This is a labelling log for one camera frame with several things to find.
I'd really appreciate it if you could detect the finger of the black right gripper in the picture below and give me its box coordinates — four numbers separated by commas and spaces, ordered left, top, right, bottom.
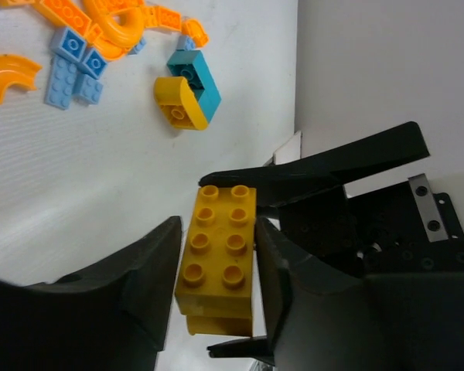
206, 335, 275, 366

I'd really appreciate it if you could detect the yellow rounded lego brick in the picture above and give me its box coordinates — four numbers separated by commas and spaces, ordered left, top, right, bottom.
154, 77, 208, 131

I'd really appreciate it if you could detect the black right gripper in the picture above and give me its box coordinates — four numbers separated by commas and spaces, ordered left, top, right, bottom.
199, 121, 464, 277

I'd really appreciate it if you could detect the orange brick right end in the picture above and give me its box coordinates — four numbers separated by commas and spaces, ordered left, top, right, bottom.
155, 5, 182, 33

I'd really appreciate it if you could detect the small orange arch piece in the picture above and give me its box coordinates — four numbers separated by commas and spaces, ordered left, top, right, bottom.
182, 19, 209, 48

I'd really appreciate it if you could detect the light blue square brick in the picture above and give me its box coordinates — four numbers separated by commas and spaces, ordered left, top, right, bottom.
78, 47, 107, 80
49, 26, 87, 63

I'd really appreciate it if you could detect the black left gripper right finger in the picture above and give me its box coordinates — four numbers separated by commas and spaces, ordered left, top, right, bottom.
256, 218, 464, 370

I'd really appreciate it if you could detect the small light blue plate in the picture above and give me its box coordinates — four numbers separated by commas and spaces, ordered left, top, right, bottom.
73, 73, 104, 104

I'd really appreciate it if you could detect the orange rectangular lego brick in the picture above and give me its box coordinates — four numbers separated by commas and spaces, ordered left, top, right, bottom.
32, 0, 91, 36

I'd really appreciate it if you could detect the orange curved tube piece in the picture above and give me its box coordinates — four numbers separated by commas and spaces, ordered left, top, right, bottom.
83, 0, 145, 48

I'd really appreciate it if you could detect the light blue flat plate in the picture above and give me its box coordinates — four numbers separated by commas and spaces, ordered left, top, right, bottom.
44, 54, 77, 111

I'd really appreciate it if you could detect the yellow long lego brick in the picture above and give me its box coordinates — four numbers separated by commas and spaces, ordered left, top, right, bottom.
175, 185, 256, 337

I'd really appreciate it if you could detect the orange flat curved piece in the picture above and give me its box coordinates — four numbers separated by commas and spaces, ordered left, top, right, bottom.
86, 23, 130, 61

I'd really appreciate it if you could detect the small light blue brick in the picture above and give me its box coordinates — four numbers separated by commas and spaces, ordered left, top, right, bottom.
176, 35, 196, 51

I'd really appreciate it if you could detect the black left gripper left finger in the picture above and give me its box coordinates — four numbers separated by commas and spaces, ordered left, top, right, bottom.
0, 216, 182, 370

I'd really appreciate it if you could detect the orange curved quarter piece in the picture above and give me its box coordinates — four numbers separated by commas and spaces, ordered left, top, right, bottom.
0, 54, 43, 104

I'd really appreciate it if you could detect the teal long lego brick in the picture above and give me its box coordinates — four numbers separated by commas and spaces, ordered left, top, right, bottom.
167, 50, 221, 122

